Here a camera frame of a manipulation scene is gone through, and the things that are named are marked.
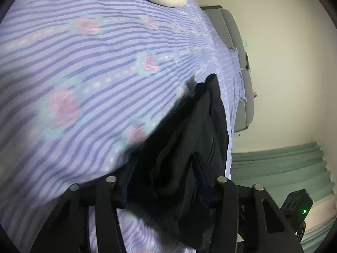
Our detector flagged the black pants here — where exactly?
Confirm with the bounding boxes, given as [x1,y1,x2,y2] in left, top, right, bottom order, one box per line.
[120,74,229,250]

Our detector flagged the green curtain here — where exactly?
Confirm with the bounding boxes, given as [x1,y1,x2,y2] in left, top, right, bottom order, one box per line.
[231,142,336,252]

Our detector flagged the grey upholstered headboard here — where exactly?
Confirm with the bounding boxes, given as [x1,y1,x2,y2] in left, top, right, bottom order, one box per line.
[202,5,254,133]

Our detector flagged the purple patterned bed cover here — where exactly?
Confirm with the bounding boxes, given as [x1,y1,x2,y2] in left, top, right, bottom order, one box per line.
[1,0,238,252]

